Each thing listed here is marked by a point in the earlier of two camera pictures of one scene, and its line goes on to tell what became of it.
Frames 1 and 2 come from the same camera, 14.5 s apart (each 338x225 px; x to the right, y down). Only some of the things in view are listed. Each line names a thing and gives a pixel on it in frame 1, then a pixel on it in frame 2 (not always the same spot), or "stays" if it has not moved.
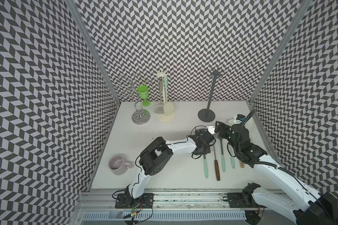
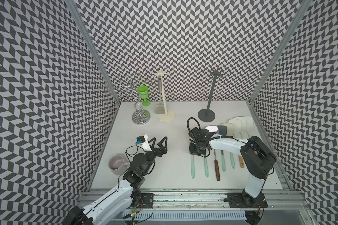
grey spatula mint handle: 206,170 stays
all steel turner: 159,108 stays
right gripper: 226,128 -> 192,151
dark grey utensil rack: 208,115 stays
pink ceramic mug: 117,166 stays
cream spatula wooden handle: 232,122 -> 249,124
